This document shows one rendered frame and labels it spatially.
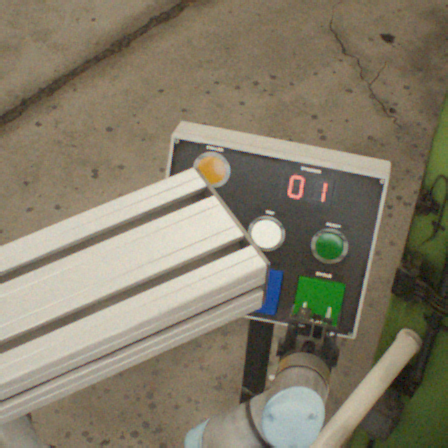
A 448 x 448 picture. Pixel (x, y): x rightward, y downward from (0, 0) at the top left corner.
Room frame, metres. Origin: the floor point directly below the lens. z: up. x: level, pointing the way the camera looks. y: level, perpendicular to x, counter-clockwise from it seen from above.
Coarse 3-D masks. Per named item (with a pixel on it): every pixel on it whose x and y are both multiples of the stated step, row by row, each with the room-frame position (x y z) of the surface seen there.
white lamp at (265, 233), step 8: (256, 224) 1.26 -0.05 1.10; (264, 224) 1.26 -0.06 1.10; (272, 224) 1.26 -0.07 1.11; (256, 232) 1.25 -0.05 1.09; (264, 232) 1.25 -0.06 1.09; (272, 232) 1.25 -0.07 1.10; (280, 232) 1.25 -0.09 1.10; (256, 240) 1.25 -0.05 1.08; (264, 240) 1.25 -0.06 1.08; (272, 240) 1.25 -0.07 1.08
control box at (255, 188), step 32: (192, 128) 1.38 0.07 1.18; (192, 160) 1.32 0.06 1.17; (224, 160) 1.32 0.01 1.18; (256, 160) 1.32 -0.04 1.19; (288, 160) 1.31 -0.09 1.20; (320, 160) 1.32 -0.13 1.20; (352, 160) 1.34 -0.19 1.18; (224, 192) 1.29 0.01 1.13; (256, 192) 1.29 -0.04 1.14; (288, 192) 1.29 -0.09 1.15; (352, 192) 1.29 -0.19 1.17; (384, 192) 1.28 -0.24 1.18; (288, 224) 1.26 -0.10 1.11; (320, 224) 1.26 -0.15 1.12; (352, 224) 1.26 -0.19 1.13; (288, 256) 1.23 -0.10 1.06; (352, 256) 1.23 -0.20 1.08; (288, 288) 1.21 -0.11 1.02; (352, 288) 1.20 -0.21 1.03; (288, 320) 1.18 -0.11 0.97; (352, 320) 1.18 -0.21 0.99
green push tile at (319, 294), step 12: (300, 276) 1.21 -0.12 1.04; (300, 288) 1.20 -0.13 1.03; (312, 288) 1.20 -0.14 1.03; (324, 288) 1.20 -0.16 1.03; (336, 288) 1.20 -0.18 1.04; (300, 300) 1.19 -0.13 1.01; (312, 300) 1.19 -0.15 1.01; (324, 300) 1.19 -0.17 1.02; (336, 300) 1.19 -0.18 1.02; (312, 312) 1.18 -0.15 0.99; (324, 312) 1.18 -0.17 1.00; (336, 312) 1.18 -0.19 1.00
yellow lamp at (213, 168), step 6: (210, 156) 1.32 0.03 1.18; (204, 162) 1.32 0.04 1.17; (210, 162) 1.31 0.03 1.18; (216, 162) 1.31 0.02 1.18; (222, 162) 1.31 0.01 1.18; (198, 168) 1.31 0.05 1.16; (204, 168) 1.31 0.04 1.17; (210, 168) 1.31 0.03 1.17; (216, 168) 1.31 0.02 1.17; (222, 168) 1.31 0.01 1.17; (204, 174) 1.31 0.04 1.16; (210, 174) 1.30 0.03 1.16; (216, 174) 1.30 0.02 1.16; (222, 174) 1.30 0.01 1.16; (210, 180) 1.30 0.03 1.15; (216, 180) 1.30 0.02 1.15
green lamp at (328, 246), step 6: (324, 234) 1.25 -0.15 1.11; (330, 234) 1.25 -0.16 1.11; (318, 240) 1.25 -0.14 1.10; (324, 240) 1.24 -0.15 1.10; (330, 240) 1.24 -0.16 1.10; (336, 240) 1.24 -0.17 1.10; (342, 240) 1.24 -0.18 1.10; (318, 246) 1.24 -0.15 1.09; (324, 246) 1.24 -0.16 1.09; (330, 246) 1.24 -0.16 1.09; (336, 246) 1.24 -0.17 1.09; (342, 246) 1.24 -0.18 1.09; (318, 252) 1.24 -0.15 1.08; (324, 252) 1.23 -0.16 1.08; (330, 252) 1.23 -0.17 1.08; (336, 252) 1.23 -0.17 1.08; (342, 252) 1.23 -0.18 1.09; (324, 258) 1.23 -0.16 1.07; (330, 258) 1.23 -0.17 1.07
